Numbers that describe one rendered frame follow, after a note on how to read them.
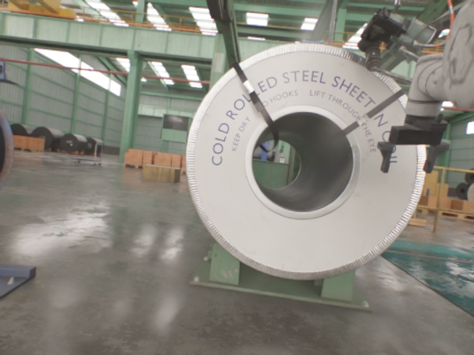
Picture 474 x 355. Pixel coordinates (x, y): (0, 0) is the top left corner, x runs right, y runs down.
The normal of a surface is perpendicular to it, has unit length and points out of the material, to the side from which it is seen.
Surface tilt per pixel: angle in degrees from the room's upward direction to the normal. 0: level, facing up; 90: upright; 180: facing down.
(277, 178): 90
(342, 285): 90
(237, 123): 90
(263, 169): 90
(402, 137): 114
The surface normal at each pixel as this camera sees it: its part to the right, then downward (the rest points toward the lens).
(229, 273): -0.05, 0.01
